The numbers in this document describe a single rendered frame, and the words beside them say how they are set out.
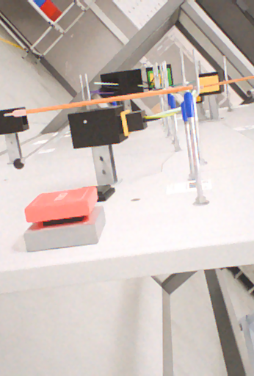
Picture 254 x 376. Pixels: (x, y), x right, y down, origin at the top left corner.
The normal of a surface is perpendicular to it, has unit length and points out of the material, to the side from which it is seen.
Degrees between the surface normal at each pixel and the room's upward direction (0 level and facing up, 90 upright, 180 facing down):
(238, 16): 90
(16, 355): 0
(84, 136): 98
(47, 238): 90
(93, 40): 90
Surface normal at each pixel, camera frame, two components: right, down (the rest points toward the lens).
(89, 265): -0.06, 0.22
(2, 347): 0.72, -0.67
